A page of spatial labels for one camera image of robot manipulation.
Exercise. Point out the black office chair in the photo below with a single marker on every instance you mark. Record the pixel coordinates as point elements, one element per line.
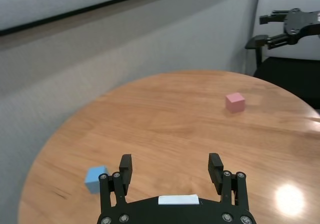
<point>287,76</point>

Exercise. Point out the black wall rail strip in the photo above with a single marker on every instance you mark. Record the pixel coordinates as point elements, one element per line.
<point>75,10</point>

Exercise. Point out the blue cube block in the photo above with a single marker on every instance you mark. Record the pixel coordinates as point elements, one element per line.
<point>93,181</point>

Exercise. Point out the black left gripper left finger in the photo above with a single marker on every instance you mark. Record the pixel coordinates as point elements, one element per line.
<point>125,174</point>

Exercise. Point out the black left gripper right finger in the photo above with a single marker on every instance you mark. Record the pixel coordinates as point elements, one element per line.
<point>217,171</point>

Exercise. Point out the pink cube block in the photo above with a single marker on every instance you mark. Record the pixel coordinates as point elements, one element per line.
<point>235,103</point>

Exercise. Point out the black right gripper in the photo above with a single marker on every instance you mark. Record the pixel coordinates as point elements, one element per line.
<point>300,24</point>

